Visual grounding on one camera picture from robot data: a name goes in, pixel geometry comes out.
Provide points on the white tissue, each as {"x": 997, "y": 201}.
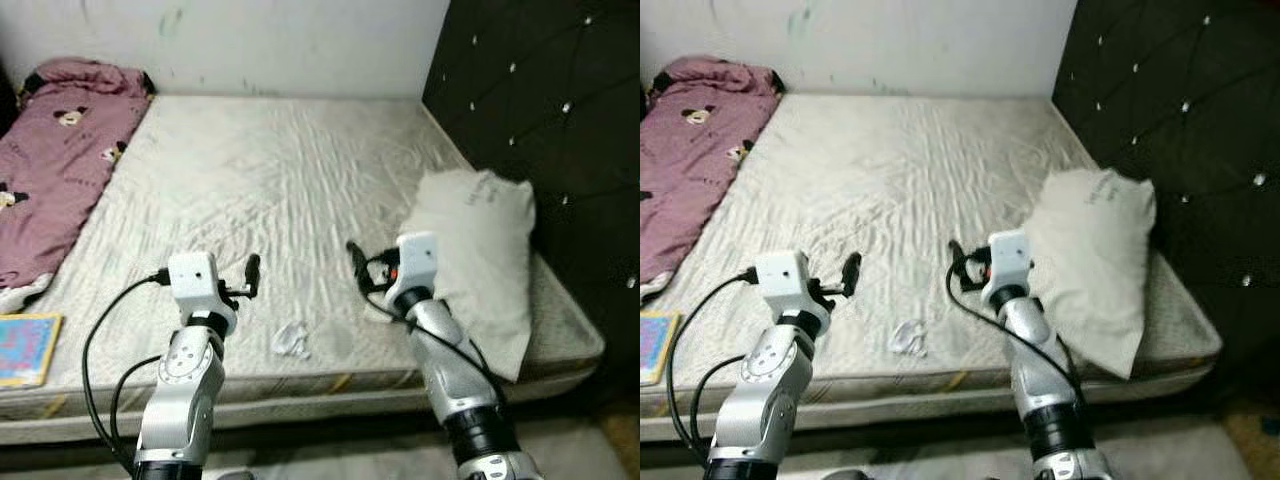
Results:
{"x": 910, "y": 340}
{"x": 290, "y": 342}

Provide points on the colourful children's book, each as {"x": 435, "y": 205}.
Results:
{"x": 28, "y": 350}
{"x": 657, "y": 348}

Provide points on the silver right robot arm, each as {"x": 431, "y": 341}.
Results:
{"x": 450, "y": 370}
{"x": 1040, "y": 370}

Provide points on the white pillow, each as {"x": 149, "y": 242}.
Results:
{"x": 470, "y": 250}
{"x": 1090, "y": 250}

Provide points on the white quilted mattress pad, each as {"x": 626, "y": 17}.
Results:
{"x": 890, "y": 180}
{"x": 270, "y": 180}

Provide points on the grey mattress with yellow stripes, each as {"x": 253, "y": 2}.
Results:
{"x": 900, "y": 400}
{"x": 300, "y": 405}

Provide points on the pink cartoon print blanket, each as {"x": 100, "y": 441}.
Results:
{"x": 690, "y": 170}
{"x": 60, "y": 170}

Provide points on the black tufted headboard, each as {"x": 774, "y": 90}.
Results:
{"x": 1190, "y": 90}
{"x": 560, "y": 90}

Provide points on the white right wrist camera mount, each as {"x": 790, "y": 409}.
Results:
{"x": 1010, "y": 255}
{"x": 415, "y": 258}

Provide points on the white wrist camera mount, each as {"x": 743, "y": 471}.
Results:
{"x": 415, "y": 258}
{"x": 192, "y": 278}
{"x": 1010, "y": 255}
{"x": 780, "y": 275}

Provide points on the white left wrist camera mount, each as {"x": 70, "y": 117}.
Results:
{"x": 780, "y": 275}
{"x": 192, "y": 278}

